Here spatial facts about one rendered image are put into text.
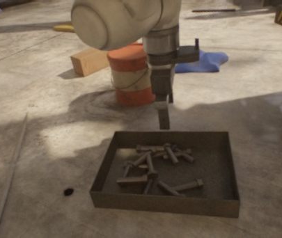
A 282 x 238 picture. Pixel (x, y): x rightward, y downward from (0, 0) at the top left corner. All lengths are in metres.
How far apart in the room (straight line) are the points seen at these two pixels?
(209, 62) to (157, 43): 0.71
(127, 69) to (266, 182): 0.58
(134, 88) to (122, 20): 0.59
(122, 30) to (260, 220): 0.49
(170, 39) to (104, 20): 0.23
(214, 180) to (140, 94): 0.46
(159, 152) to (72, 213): 0.29
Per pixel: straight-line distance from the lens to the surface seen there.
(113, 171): 0.75
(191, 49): 0.64
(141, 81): 0.97
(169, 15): 0.57
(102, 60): 1.43
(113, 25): 0.41
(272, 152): 0.81
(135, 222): 0.64
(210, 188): 0.68
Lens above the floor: 0.52
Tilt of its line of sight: 34 degrees down
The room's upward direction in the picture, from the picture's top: 9 degrees counter-clockwise
